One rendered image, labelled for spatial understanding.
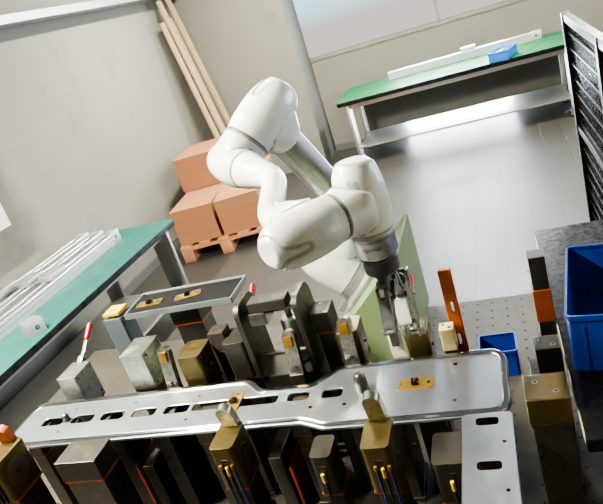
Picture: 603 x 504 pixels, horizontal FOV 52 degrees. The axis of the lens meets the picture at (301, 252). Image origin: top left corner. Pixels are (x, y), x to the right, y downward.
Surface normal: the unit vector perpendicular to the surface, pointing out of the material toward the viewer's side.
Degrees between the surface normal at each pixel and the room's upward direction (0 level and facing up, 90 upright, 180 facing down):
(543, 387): 0
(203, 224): 90
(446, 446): 0
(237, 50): 90
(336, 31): 90
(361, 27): 90
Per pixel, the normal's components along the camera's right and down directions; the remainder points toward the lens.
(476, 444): -0.29, -0.88
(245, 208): -0.02, 0.39
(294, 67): -0.26, 0.44
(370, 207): 0.46, 0.18
